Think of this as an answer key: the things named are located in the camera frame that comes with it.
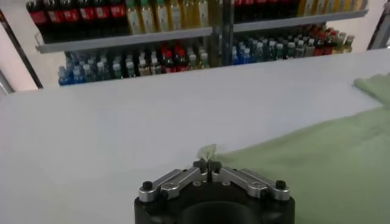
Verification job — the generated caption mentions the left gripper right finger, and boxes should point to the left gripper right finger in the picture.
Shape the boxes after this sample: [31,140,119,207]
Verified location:
[209,160,291,202]

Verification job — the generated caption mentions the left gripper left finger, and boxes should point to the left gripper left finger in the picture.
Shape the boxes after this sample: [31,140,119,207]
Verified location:
[138,158,210,203]

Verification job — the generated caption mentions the green polo shirt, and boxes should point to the green polo shirt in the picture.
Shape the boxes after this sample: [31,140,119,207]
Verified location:
[196,72,390,224]

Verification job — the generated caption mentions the dark drink bottle white cap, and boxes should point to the dark drink bottle white cap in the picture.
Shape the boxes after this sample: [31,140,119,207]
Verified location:
[137,56,150,76]
[149,54,162,75]
[305,38,316,57]
[295,39,306,58]

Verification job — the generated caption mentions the cola bottle red cap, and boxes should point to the cola bottle red cap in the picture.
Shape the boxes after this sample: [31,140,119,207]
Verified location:
[315,32,325,56]
[288,0,300,19]
[324,30,335,55]
[176,48,189,72]
[267,0,279,21]
[108,0,127,35]
[256,0,268,23]
[245,0,257,24]
[44,0,65,42]
[278,0,289,20]
[78,0,96,38]
[62,0,81,40]
[26,0,49,43]
[163,50,176,74]
[94,0,111,37]
[233,0,246,24]

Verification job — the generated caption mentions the white label tea bottle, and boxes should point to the white label tea bottle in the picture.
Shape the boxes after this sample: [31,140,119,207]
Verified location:
[112,59,123,79]
[125,57,137,77]
[285,41,296,58]
[274,42,286,60]

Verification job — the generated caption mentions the grey metal beverage shelf unit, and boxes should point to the grey metal beverage shelf unit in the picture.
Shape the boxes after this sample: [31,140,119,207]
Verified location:
[26,0,228,86]
[224,0,369,66]

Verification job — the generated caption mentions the grey window frame bar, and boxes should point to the grey window frame bar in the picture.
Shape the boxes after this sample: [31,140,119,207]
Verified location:
[0,70,15,96]

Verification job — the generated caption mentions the black frame pole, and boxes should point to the black frame pole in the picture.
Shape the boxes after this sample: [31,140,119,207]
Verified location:
[0,9,44,89]

